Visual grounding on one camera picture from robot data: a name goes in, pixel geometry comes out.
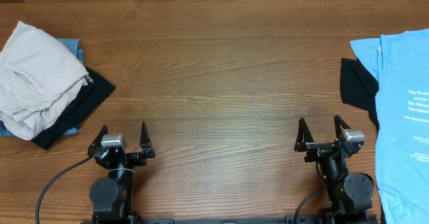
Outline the black t-shirt right pile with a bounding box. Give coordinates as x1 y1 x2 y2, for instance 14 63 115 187
340 58 379 131

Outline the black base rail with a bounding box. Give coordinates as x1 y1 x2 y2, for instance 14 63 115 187
80 213 379 224

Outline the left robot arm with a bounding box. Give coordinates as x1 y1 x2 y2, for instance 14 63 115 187
88 123 156 223

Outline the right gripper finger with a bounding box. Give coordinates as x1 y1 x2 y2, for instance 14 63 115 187
334 115 351 139
296 117 314 145

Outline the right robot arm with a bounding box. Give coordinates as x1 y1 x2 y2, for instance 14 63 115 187
294 115 377 223

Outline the light blue printed t-shirt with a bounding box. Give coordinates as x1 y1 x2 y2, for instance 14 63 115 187
351 30 428 223

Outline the beige folded garment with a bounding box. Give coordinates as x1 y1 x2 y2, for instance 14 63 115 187
1 21 92 140

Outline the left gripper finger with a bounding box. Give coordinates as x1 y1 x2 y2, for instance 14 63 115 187
90 125 108 148
139 121 153 149

